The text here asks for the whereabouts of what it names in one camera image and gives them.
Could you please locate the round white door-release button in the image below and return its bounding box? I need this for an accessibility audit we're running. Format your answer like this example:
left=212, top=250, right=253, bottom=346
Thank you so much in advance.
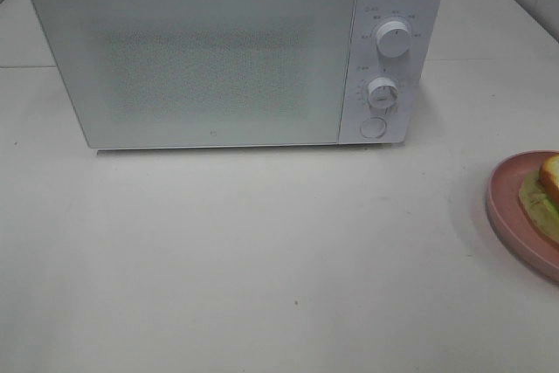
left=360, top=117, right=387, bottom=139

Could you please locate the sandwich with lettuce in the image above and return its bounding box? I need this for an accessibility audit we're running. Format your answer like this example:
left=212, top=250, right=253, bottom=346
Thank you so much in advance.
left=519, top=155, right=558, bottom=244

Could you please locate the pink round plate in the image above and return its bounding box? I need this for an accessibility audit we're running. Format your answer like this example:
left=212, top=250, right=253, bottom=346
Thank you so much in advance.
left=486, top=151, right=558, bottom=282

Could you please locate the lower white timer knob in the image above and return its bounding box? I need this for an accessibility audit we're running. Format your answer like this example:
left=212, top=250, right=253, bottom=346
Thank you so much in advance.
left=366, top=77, right=398, bottom=109

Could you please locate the upper white power knob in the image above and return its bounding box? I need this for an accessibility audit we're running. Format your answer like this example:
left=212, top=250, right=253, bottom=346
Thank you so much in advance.
left=374, top=17, right=411, bottom=59

